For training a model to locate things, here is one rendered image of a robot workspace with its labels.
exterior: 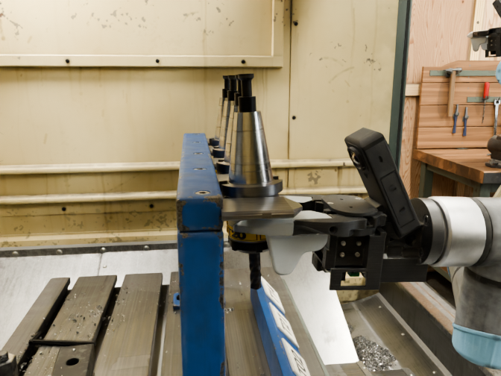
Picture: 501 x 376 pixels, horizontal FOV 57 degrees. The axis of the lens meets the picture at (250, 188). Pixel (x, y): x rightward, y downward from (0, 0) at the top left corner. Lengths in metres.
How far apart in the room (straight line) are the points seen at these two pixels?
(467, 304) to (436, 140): 2.62
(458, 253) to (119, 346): 0.54
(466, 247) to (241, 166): 0.24
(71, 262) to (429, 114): 2.38
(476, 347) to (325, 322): 0.64
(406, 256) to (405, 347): 0.78
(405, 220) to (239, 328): 0.44
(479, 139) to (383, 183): 2.87
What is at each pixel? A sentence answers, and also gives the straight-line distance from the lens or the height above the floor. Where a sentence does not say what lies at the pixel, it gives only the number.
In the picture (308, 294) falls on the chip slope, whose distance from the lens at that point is 1.25.
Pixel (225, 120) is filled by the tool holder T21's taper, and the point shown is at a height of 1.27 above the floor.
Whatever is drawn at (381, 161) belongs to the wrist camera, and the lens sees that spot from 0.46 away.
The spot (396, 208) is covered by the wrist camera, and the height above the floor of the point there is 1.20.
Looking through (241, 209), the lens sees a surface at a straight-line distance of 0.39.
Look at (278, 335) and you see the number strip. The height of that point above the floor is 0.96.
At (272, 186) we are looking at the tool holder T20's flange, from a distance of 0.44.
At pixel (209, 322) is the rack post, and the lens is 0.43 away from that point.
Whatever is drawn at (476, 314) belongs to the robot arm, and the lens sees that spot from 0.59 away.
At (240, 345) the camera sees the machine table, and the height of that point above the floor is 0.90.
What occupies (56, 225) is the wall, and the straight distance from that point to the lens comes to 1.37.
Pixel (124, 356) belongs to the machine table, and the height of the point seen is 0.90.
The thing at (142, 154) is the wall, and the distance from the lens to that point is 1.28.
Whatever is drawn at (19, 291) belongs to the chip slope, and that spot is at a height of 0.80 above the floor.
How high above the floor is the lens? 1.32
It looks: 13 degrees down
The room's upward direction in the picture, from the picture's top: straight up
